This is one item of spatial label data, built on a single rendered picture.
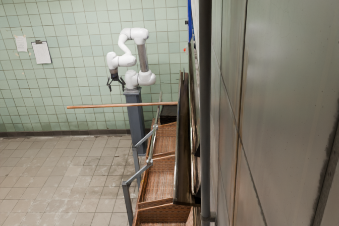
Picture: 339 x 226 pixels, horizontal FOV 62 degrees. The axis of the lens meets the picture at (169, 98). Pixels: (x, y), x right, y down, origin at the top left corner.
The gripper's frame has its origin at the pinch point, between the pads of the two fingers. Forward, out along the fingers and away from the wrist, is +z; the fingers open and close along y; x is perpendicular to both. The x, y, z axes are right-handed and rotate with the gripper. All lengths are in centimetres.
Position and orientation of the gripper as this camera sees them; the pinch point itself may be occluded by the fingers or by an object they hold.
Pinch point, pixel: (117, 90)
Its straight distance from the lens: 301.5
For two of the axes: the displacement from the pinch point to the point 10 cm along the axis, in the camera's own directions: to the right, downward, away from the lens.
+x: -0.9, 4.8, -8.7
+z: 0.6, 8.8, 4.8
